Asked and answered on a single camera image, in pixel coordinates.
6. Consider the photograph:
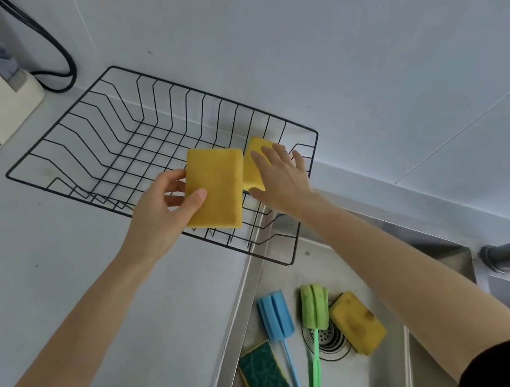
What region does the person's left forearm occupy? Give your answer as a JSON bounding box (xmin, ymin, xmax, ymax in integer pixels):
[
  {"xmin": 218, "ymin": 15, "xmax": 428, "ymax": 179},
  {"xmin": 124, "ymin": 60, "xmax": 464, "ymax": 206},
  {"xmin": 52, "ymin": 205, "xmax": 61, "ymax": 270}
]
[{"xmin": 12, "ymin": 236, "xmax": 158, "ymax": 387}]

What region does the green bottle brush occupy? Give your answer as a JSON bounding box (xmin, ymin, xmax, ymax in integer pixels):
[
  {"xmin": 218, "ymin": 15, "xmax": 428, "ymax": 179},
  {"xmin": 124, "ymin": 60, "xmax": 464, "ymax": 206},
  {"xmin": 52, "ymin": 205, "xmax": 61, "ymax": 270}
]
[{"xmin": 286, "ymin": 282, "xmax": 341, "ymax": 387}]

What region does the stained yellow sponge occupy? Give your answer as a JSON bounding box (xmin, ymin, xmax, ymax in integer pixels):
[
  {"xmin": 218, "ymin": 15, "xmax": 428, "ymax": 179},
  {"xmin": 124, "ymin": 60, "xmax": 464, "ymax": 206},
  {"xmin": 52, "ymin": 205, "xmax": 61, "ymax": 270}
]
[{"xmin": 323, "ymin": 288, "xmax": 393, "ymax": 359}]

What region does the person's left hand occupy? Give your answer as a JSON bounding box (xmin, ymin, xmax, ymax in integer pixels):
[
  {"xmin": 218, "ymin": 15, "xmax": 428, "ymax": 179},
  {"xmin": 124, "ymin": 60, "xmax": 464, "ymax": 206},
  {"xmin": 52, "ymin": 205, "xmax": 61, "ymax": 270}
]
[{"xmin": 118, "ymin": 161, "xmax": 210, "ymax": 273}]

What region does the black wire dish rack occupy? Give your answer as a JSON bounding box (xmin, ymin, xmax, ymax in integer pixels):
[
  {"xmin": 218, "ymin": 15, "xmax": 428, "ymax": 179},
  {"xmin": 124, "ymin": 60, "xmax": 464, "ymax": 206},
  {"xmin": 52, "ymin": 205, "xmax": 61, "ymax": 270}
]
[{"xmin": 0, "ymin": 53, "xmax": 324, "ymax": 268}]

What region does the black cable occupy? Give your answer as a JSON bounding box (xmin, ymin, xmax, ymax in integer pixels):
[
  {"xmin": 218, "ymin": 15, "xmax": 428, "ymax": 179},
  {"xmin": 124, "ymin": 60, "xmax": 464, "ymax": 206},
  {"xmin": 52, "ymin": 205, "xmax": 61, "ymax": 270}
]
[{"xmin": 0, "ymin": 0, "xmax": 88, "ymax": 96}]

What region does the round metal sink drain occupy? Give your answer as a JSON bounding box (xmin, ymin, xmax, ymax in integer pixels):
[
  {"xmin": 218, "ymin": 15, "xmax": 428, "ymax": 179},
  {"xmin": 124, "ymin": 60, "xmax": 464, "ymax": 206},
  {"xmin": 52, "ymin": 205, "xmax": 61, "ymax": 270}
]
[{"xmin": 297, "ymin": 302, "xmax": 358, "ymax": 365}]

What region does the green and yellow scouring sponge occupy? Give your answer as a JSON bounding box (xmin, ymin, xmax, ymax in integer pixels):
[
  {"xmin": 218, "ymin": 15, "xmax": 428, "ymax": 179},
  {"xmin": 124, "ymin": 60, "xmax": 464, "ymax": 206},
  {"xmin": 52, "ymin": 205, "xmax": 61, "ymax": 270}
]
[{"xmin": 235, "ymin": 336, "xmax": 303, "ymax": 387}]

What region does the blue bottle brush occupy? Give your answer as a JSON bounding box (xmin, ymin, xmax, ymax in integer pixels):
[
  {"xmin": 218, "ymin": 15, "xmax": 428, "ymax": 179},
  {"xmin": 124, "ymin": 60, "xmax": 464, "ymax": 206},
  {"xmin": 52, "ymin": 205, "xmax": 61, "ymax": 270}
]
[{"xmin": 245, "ymin": 287, "xmax": 334, "ymax": 387}]

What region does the person's right hand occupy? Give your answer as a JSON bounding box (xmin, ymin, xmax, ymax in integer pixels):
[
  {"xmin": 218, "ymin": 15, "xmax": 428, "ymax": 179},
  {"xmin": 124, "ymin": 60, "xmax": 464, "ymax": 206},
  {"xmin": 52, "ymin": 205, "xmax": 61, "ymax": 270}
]
[{"xmin": 241, "ymin": 139, "xmax": 331, "ymax": 225}]

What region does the person's right forearm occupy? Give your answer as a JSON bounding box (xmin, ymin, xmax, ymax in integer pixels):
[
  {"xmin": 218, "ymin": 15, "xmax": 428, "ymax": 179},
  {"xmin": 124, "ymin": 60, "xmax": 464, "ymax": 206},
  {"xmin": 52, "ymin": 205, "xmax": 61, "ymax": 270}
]
[{"xmin": 281, "ymin": 191, "xmax": 510, "ymax": 387}]

